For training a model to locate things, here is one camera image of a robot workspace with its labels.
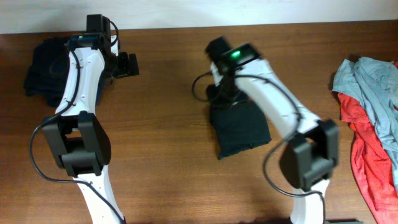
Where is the black Nike t-shirt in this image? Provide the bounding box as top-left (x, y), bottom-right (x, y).
top-left (206, 85), bottom-right (272, 160)

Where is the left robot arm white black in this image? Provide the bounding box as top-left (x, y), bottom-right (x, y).
top-left (37, 14), bottom-right (139, 223)

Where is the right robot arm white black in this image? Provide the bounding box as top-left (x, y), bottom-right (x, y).
top-left (205, 37), bottom-right (339, 223)

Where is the folded navy blue garment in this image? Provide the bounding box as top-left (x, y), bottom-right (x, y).
top-left (24, 37), bottom-right (70, 108)

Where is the light grey-blue shirt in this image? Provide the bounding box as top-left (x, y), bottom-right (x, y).
top-left (333, 57), bottom-right (397, 188)

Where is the red mesh shirt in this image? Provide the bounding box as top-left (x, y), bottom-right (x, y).
top-left (336, 92), bottom-right (397, 223)

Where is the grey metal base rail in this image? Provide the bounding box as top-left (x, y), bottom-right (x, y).
top-left (324, 219), bottom-right (364, 224)

